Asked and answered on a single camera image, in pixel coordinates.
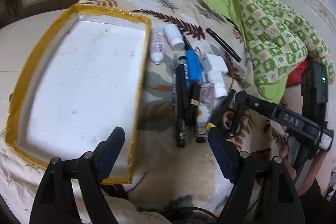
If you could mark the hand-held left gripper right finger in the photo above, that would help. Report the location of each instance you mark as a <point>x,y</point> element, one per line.
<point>223,155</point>

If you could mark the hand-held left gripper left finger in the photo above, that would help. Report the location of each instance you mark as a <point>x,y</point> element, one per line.
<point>110,150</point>

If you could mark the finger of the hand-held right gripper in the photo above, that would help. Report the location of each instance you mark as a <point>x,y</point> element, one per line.
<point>256,103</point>

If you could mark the black electrical tape roll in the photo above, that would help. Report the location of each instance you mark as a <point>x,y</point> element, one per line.
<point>231,132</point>

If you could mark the small white embossed bottle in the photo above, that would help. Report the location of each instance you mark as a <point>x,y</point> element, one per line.
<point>216,79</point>

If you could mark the daisy print cream tube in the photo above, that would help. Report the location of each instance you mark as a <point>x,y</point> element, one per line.
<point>203,113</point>

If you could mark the white charger adapter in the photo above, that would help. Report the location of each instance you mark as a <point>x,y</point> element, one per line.
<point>216,62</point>

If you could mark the black marker pen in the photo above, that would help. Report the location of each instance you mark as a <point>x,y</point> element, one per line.
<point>194,98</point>

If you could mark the long thin black pen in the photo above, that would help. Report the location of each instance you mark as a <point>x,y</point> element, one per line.
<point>181,108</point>

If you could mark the blue battery pack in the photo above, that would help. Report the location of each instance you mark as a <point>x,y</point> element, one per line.
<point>193,66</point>

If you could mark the white foam tray yellow edged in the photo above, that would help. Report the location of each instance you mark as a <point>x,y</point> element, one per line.
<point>78,69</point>

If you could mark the white pill bottle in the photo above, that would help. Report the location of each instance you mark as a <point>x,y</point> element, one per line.
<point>173,35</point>

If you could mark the person's right hand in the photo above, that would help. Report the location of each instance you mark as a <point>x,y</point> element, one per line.
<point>287,161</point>

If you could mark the red cloth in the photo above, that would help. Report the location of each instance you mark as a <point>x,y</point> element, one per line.
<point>296,74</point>

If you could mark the leaf printed blanket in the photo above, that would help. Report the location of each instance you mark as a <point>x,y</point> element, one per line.
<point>168,174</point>

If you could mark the black pen blue tip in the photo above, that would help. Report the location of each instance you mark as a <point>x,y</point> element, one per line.
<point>223,44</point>

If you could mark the green patterned cloth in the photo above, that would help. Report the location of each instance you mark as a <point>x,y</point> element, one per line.
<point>275,37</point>

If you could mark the small white labelled tube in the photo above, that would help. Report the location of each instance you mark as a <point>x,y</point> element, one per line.
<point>157,47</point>

